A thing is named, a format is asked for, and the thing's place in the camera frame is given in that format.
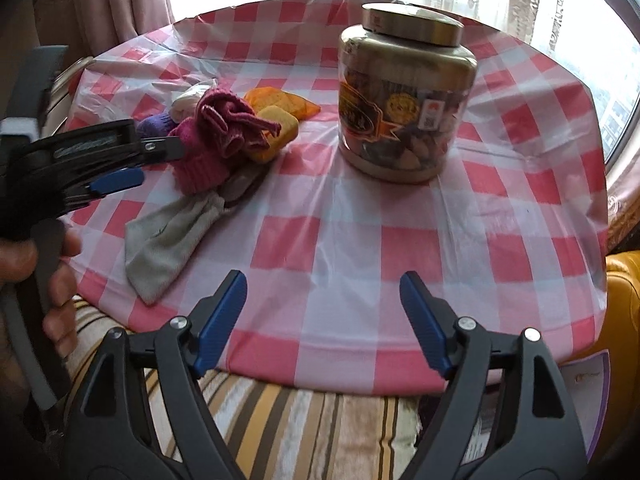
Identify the maroon knit sock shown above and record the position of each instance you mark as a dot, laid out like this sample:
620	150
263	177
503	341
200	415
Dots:
222	126

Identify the striped towel cushion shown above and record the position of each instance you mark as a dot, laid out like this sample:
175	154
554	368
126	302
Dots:
276	432

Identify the yellow leather seat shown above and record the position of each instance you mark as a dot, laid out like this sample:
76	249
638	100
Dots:
620	336

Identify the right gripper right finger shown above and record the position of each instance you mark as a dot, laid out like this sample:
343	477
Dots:
535	433

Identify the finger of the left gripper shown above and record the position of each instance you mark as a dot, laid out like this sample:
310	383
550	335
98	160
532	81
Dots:
154	151
116	181

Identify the person's left hand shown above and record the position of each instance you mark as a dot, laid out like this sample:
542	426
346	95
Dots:
18	260

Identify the pink curtain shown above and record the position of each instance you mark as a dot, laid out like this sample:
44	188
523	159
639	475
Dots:
91	27

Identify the white cabinet with handle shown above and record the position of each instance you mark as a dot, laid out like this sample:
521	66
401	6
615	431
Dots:
62	95

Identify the white cloth ball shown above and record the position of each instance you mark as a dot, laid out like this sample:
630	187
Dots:
185	103

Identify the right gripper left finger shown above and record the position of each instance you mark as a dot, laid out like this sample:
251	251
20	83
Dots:
139	412

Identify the orange mesh bag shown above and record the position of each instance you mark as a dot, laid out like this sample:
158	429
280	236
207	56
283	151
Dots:
261	97

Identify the purple knit item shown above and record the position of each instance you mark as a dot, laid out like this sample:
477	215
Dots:
155	126

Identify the purple white cardboard box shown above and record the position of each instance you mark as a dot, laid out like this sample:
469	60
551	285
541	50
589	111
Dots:
588	382

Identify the gold lidded snack jar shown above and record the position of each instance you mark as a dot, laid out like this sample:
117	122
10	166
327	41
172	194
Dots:
405	78

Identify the grey sock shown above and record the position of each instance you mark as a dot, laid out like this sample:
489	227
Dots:
159	245

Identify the red white checkered tablecloth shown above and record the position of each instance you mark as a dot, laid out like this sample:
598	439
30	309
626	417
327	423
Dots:
511	233

